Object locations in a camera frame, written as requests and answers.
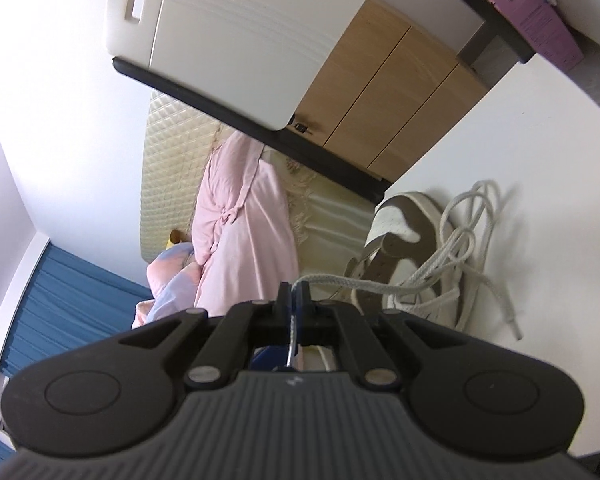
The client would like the white and brown shoe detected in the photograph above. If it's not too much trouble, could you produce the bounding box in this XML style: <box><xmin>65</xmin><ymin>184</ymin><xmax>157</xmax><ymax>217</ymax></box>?
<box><xmin>342</xmin><ymin>191</ymin><xmax>481</xmax><ymax>333</ymax></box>

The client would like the yellow plush toy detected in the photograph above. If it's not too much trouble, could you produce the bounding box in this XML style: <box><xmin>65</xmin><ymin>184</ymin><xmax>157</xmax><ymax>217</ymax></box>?
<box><xmin>165</xmin><ymin>229</ymin><xmax>193</xmax><ymax>252</ymax></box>

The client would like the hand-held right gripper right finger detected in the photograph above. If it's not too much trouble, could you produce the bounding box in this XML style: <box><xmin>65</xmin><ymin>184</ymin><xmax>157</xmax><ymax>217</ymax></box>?
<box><xmin>294</xmin><ymin>281</ymin><xmax>468</xmax><ymax>389</ymax></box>

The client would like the pink cardboard box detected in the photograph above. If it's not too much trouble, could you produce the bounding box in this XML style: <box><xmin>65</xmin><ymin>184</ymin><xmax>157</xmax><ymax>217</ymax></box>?
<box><xmin>472</xmin><ymin>0</ymin><xmax>583</xmax><ymax>68</ymax></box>

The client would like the pastel patchwork quilt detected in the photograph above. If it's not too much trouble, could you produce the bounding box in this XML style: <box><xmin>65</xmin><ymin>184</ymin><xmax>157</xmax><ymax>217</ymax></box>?
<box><xmin>132</xmin><ymin>242</ymin><xmax>203</xmax><ymax>328</ymax></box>

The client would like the blue curtain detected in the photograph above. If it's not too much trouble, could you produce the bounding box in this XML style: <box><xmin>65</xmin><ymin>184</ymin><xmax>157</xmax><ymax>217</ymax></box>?
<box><xmin>0</xmin><ymin>240</ymin><xmax>151</xmax><ymax>376</ymax></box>

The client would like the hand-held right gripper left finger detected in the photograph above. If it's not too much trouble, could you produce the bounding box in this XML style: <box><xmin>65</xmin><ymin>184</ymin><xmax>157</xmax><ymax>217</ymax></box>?
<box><xmin>120</xmin><ymin>282</ymin><xmax>291</xmax><ymax>387</ymax></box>

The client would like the light wooden nightstand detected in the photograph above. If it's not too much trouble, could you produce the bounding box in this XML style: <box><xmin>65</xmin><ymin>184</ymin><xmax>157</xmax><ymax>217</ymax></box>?
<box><xmin>290</xmin><ymin>0</ymin><xmax>488</xmax><ymax>183</ymax></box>

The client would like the pink duvet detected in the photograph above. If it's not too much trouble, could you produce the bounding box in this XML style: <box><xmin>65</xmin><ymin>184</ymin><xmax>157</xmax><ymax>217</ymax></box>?
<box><xmin>192</xmin><ymin>132</ymin><xmax>306</xmax><ymax>331</ymax></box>

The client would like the white shoelace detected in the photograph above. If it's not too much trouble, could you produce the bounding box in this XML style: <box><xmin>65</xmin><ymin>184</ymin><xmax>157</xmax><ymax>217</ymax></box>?
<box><xmin>286</xmin><ymin>180</ymin><xmax>523</xmax><ymax>368</ymax></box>

